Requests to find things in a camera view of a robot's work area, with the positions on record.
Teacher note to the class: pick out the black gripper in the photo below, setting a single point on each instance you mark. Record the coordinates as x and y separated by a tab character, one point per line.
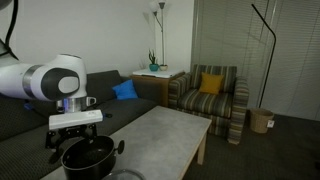
76	130

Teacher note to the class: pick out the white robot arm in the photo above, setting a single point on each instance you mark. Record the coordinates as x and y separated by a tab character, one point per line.
40	80

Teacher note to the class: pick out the black cooking pot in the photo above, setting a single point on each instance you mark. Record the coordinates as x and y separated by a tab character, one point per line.
90	166

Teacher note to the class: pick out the round glass pot lid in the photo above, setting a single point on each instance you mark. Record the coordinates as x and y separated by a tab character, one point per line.
123	175

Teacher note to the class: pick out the plant in teal pot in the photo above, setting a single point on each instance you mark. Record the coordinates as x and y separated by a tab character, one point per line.
153	67

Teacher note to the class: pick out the dark grey sofa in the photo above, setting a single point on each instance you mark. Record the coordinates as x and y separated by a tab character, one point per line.
133	110

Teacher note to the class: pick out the blue pillow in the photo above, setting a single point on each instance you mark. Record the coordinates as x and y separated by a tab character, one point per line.
125	90

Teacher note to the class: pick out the wooden side table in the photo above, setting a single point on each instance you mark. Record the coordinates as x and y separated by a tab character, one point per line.
156	88

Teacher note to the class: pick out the light wooden table leg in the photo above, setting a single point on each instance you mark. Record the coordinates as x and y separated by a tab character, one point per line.
202	150

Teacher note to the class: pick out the white shade floor lamp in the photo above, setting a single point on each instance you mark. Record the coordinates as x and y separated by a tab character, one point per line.
162	33

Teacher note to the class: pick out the striped armchair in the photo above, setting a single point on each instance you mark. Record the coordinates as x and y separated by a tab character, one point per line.
206	103

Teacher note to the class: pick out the yellow cushion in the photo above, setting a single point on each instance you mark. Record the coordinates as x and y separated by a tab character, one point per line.
211	83

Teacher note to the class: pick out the wicker basket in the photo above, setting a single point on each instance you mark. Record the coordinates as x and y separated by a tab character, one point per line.
260	120

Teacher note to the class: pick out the grey window blinds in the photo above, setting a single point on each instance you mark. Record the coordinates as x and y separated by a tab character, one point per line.
233	33

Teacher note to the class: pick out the white paper tag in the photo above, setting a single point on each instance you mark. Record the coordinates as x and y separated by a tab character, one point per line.
270	124

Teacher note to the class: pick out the thin black floor lamp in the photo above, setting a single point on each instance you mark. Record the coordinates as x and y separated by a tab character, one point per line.
272	46

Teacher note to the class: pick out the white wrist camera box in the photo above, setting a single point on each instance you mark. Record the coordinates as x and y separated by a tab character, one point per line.
75	119

